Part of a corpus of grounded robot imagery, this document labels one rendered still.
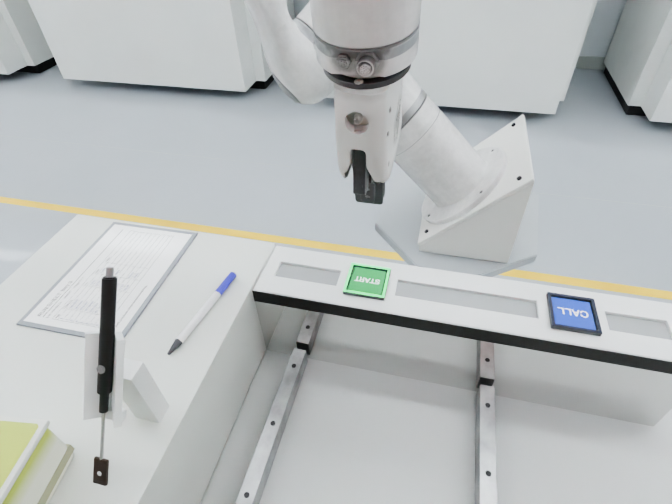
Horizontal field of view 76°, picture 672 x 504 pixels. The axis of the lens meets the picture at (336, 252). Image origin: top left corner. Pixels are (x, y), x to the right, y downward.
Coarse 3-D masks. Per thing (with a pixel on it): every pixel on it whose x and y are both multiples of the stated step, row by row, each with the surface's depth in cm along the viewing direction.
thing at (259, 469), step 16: (304, 352) 64; (288, 368) 62; (304, 368) 65; (288, 384) 60; (288, 400) 59; (272, 416) 57; (288, 416) 60; (272, 432) 55; (256, 448) 54; (272, 448) 54; (256, 464) 53; (272, 464) 55; (256, 480) 51; (240, 496) 50; (256, 496) 50
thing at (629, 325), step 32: (288, 256) 63; (320, 256) 63; (256, 288) 59; (288, 288) 59; (320, 288) 59; (416, 288) 59; (448, 288) 58; (480, 288) 58; (512, 288) 57; (544, 288) 57; (448, 320) 54; (480, 320) 54; (512, 320) 54; (544, 320) 53; (608, 320) 54; (640, 320) 53; (640, 352) 50
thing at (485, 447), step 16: (480, 384) 59; (480, 400) 58; (480, 416) 56; (480, 432) 55; (480, 448) 53; (480, 464) 52; (496, 464) 52; (480, 480) 50; (496, 480) 50; (480, 496) 49; (496, 496) 49
